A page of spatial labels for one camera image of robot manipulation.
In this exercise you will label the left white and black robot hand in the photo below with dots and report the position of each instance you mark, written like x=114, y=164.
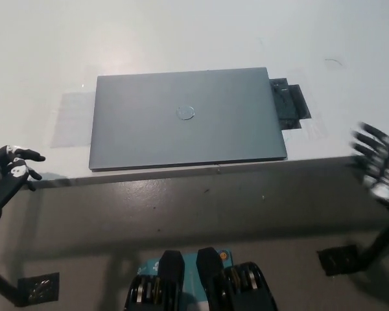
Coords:
x=11, y=176

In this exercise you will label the black tape patch on desk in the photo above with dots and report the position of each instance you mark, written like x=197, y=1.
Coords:
x=290, y=103

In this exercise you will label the black tape patch on floor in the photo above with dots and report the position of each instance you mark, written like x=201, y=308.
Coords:
x=40, y=288
x=338, y=259

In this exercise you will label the black metal table leg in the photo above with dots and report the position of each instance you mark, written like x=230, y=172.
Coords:
x=6, y=285
x=381, y=239

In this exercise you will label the thin curved dark thread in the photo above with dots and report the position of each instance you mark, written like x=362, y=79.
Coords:
x=333, y=60

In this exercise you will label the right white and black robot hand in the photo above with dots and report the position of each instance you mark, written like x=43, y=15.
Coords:
x=381, y=158

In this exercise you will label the black and teal robot body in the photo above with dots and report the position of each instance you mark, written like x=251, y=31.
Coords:
x=197, y=285

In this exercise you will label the dark grey laptop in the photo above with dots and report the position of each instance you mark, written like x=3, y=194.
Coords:
x=188, y=120

